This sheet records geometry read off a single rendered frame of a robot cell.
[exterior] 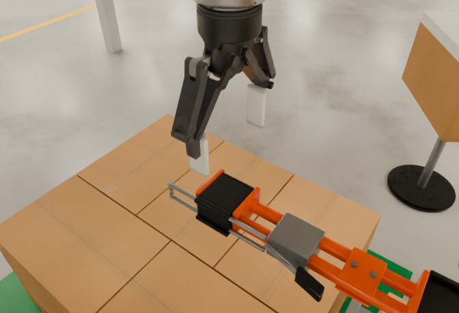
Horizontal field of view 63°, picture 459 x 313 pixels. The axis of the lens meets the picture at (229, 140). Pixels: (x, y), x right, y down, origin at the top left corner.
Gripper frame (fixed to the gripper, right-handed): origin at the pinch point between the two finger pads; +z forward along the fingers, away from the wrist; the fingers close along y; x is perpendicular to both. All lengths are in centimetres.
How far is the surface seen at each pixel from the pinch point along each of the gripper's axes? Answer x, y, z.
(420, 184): -23, 168, 133
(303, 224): -12.4, 2.9, 12.8
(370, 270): -23.7, 1.5, 13.0
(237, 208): -2.6, -1.3, 12.0
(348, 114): 45, 221, 138
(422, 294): -30.5, 1.0, 11.6
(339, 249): -18.8, 2.4, 13.5
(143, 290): 37, 1, 84
